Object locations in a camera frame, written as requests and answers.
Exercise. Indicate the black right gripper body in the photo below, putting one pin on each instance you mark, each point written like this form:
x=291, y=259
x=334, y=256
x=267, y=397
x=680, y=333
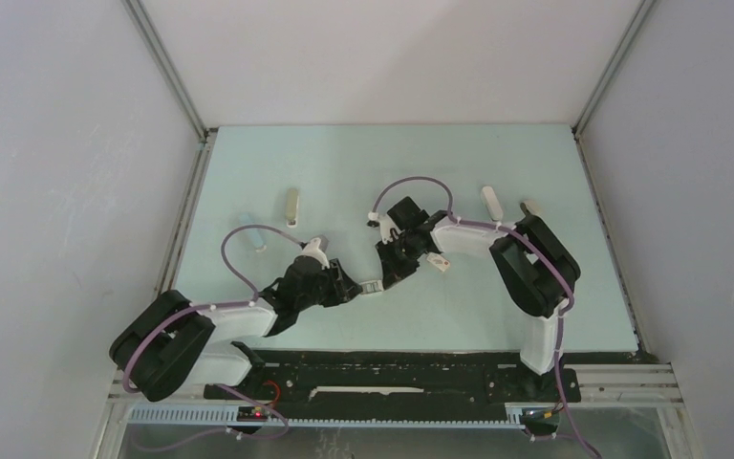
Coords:
x=399, y=255

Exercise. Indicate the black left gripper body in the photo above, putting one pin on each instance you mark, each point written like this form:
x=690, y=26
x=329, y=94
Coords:
x=329, y=289

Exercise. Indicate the light blue white stapler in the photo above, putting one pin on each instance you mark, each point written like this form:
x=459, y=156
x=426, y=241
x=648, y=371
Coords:
x=254, y=235

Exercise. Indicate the staple box tray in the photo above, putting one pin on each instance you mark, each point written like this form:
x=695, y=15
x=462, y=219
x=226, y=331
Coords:
x=371, y=287

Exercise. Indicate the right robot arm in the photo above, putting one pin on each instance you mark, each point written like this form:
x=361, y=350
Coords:
x=537, y=270

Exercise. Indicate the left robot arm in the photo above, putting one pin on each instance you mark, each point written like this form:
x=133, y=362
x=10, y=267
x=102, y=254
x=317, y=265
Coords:
x=173, y=343

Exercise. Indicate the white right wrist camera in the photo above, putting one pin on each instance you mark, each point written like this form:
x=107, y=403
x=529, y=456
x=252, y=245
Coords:
x=388, y=229

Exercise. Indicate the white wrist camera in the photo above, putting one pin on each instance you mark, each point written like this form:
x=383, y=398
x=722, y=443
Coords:
x=315, y=249
x=388, y=229

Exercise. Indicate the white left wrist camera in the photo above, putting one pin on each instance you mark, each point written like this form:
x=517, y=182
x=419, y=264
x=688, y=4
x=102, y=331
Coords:
x=315, y=249

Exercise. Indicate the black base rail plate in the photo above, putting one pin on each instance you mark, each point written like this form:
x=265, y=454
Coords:
x=401, y=386

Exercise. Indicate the aluminium frame rail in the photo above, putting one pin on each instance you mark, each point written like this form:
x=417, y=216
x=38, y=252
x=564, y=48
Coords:
x=151, y=38

